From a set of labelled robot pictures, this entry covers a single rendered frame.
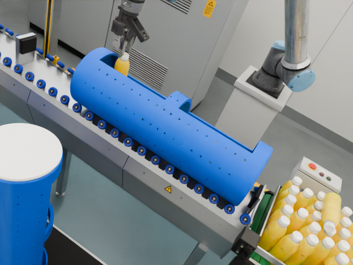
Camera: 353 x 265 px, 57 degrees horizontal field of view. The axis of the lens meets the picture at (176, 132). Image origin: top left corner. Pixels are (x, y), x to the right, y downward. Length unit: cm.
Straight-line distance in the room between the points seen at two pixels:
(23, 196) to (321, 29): 345
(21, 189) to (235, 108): 136
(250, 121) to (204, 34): 111
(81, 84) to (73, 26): 234
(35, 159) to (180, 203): 63
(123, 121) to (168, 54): 183
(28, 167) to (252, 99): 133
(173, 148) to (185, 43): 184
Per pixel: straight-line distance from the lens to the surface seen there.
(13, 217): 134
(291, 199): 143
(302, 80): 187
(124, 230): 234
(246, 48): 419
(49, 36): 217
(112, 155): 153
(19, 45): 181
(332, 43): 402
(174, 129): 128
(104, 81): 140
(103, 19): 347
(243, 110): 207
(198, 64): 302
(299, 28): 171
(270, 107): 202
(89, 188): 249
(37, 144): 128
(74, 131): 162
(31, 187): 121
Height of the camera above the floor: 194
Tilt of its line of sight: 38 degrees down
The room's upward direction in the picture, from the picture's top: 23 degrees clockwise
